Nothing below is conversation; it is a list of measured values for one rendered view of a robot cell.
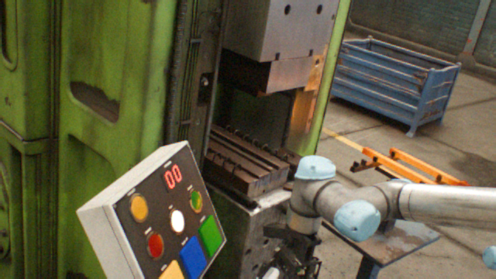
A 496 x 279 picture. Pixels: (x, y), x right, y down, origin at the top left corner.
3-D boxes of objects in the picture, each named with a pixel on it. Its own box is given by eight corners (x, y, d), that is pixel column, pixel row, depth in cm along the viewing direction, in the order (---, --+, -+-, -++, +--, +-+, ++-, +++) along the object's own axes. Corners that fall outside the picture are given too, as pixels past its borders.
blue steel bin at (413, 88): (442, 124, 557) (464, 63, 529) (412, 138, 500) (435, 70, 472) (354, 90, 626) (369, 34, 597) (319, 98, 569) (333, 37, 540)
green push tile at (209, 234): (223, 240, 121) (212, 214, 119) (212, 257, 114) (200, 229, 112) (216, 241, 122) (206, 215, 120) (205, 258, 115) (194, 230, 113)
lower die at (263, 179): (285, 184, 167) (290, 162, 163) (246, 201, 152) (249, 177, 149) (202, 137, 191) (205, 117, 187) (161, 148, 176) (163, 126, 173)
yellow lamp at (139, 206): (152, 217, 97) (154, 198, 95) (132, 225, 93) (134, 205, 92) (142, 210, 98) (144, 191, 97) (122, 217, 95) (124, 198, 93)
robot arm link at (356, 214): (399, 201, 92) (357, 174, 100) (358, 213, 85) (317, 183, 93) (387, 236, 95) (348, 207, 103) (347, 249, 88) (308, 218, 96)
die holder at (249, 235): (297, 280, 192) (323, 181, 174) (229, 325, 164) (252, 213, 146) (202, 213, 224) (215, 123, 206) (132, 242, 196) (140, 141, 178)
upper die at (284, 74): (307, 85, 153) (314, 56, 149) (266, 94, 138) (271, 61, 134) (215, 48, 177) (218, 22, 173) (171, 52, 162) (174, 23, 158)
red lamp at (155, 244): (168, 254, 99) (170, 236, 97) (149, 263, 95) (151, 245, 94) (158, 246, 100) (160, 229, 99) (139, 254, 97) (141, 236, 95)
